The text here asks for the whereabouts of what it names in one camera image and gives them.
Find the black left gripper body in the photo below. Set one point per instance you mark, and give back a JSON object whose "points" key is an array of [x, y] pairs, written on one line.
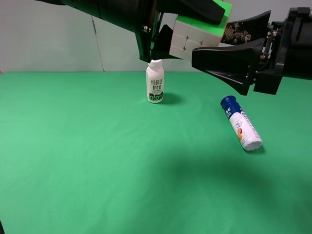
{"points": [[148, 19]]}

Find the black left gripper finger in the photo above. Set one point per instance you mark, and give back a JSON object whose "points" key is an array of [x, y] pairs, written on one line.
{"points": [[207, 11], [161, 44]]}

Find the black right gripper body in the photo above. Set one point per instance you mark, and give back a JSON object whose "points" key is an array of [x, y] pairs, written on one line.
{"points": [[280, 49]]}

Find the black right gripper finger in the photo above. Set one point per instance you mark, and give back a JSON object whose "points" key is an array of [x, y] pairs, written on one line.
{"points": [[246, 30], [234, 65]]}

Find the colourful puzzle cube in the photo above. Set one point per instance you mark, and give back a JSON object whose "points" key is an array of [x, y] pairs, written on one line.
{"points": [[189, 33]]}

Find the white milk bottle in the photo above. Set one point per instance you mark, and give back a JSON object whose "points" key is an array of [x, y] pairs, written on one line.
{"points": [[155, 81]]}

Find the blue capped white bottle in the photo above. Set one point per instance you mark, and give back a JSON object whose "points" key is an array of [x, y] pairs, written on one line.
{"points": [[246, 133]]}

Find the green table cloth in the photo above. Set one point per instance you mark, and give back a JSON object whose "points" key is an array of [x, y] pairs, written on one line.
{"points": [[86, 153]]}

